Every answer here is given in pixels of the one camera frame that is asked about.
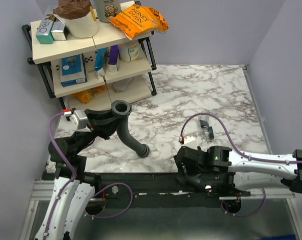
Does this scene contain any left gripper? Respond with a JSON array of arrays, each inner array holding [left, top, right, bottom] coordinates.
[[72, 107, 126, 156]]

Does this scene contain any black corrugated hose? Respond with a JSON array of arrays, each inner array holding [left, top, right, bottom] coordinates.
[[111, 100, 150, 159]]

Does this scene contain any grey tee pipe fitting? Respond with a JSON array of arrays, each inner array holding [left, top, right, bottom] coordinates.
[[185, 174, 215, 191]]

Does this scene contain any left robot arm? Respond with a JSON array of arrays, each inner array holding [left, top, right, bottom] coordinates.
[[35, 108, 131, 240]]

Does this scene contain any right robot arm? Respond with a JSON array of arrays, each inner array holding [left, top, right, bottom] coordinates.
[[174, 146, 302, 197]]

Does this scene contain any orange snack bag lower shelf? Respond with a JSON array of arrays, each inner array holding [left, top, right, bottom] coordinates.
[[72, 85, 105, 104]]

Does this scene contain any grey white item lower shelf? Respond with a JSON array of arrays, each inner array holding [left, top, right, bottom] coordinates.
[[112, 77, 133, 93]]

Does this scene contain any beige black shelf rack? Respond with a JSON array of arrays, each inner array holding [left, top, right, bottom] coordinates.
[[22, 20, 157, 110]]

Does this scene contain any blue razor box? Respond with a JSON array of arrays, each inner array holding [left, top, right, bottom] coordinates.
[[59, 54, 87, 87]]

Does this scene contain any purple white tube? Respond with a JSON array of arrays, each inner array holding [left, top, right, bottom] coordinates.
[[108, 45, 119, 73]]

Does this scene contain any blue white tube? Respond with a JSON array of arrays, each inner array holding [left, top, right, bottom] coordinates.
[[94, 48, 107, 77]]

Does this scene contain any white yellow cup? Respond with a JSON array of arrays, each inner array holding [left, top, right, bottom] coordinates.
[[118, 40, 139, 63]]

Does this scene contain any silver white box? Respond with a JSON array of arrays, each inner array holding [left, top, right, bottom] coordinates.
[[51, 21, 69, 41]]

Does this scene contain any teal white box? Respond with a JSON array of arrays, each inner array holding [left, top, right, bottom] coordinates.
[[36, 19, 54, 45]]

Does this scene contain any orange honey dijon chip bag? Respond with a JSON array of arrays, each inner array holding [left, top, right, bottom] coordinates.
[[109, 3, 169, 40]]

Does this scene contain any white skull cup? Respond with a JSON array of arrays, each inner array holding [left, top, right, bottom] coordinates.
[[93, 0, 121, 23]]

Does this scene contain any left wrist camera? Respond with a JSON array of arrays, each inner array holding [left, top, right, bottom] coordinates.
[[70, 110, 88, 130]]

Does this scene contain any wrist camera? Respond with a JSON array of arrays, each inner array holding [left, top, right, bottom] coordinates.
[[179, 136, 197, 150], [70, 110, 88, 130]]

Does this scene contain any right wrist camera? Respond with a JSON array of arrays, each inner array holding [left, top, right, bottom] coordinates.
[[179, 136, 197, 150]]

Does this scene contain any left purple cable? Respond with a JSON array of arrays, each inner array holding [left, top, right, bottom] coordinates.
[[43, 109, 133, 238]]

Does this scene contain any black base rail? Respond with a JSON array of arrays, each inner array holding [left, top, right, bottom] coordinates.
[[80, 172, 250, 209]]

